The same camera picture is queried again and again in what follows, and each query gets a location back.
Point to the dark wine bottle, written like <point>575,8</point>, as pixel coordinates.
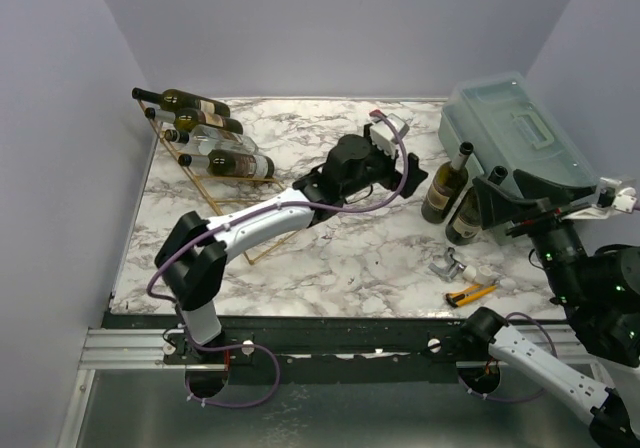
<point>465,223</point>

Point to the yellow utility knife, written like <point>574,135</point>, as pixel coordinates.
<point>470,294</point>

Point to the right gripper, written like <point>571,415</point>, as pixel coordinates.
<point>538,216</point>

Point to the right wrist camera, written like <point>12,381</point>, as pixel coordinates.
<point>613,196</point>

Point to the clear square liquor bottle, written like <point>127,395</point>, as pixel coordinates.
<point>203,139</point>

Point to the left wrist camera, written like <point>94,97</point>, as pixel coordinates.
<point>385,130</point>

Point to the green wine bottle front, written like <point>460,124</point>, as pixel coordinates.
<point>187,119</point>

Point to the green wine bottle back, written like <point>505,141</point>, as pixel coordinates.
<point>226,163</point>

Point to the gold wire wine rack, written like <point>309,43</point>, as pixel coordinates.
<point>172,190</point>

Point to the translucent plastic storage box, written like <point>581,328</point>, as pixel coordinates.
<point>509,130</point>

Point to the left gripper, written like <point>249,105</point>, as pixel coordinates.
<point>400,177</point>

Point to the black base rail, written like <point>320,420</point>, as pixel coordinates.
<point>303,350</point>

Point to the wine bottle cream label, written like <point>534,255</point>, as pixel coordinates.
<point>447,185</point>

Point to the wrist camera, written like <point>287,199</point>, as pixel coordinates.
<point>385,130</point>
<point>613,196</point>

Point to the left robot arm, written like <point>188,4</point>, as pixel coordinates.
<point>362,173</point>

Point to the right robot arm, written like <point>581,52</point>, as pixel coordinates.
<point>599,294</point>

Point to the white plastic pipe fitting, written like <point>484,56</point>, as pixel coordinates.
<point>478,275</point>

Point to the aluminium extrusion rail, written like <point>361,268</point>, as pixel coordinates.
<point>122,349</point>

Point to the chrome faucet handle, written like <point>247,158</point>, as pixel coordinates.
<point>452,266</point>

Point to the green wine bottle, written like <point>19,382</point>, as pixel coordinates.
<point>187,119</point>
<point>226,163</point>
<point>174,99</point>

